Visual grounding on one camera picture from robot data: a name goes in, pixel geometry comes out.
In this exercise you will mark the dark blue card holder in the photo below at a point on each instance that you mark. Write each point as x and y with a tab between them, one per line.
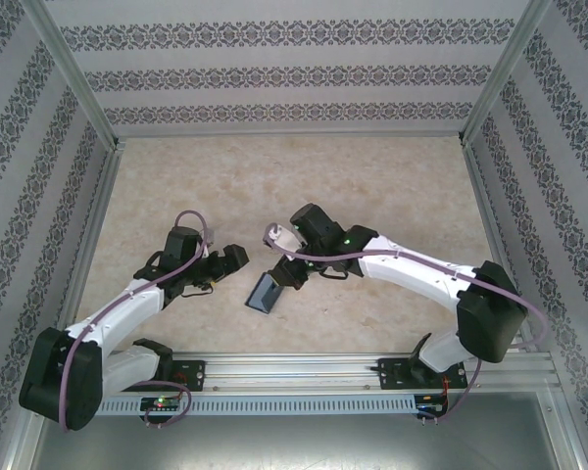
262	298

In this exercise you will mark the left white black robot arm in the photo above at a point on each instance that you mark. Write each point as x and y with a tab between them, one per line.
117	309

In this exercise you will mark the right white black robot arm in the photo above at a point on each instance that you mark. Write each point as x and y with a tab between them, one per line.
411	269

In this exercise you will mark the small circuit board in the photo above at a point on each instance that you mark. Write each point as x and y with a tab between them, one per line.
161	402
428	406

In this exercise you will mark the aluminium table side rail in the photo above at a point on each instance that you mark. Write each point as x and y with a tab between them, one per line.
485	210
94	230

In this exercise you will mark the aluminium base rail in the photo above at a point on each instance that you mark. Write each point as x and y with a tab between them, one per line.
294	372

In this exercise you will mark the aluminium frame post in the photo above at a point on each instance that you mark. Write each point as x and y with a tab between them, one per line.
504	73
80	73

